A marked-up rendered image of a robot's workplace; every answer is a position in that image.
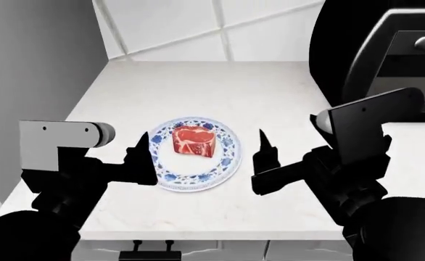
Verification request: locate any left gripper pointed black finger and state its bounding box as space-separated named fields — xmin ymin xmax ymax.
xmin=124 ymin=130 xmax=154 ymax=178

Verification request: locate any blue floral white plate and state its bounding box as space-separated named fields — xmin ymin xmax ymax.
xmin=149 ymin=117 xmax=242 ymax=194

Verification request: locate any white base cabinet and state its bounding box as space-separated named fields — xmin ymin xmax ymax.
xmin=75 ymin=239 xmax=346 ymax=261

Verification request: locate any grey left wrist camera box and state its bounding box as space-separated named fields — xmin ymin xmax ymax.
xmin=18 ymin=120 xmax=117 ymax=173

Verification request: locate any dark right wrist camera box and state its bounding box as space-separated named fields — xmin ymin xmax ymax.
xmin=309 ymin=87 xmax=425 ymax=165

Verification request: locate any black oven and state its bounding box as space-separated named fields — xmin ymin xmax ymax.
xmin=308 ymin=0 xmax=425 ymax=123

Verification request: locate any raw red steak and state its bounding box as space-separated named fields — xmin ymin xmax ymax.
xmin=171 ymin=125 xmax=217 ymax=159

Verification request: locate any right gripper pointed black finger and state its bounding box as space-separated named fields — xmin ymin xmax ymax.
xmin=253 ymin=128 xmax=282 ymax=176

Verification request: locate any black drawer handle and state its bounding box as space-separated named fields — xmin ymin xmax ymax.
xmin=118 ymin=239 xmax=183 ymax=261

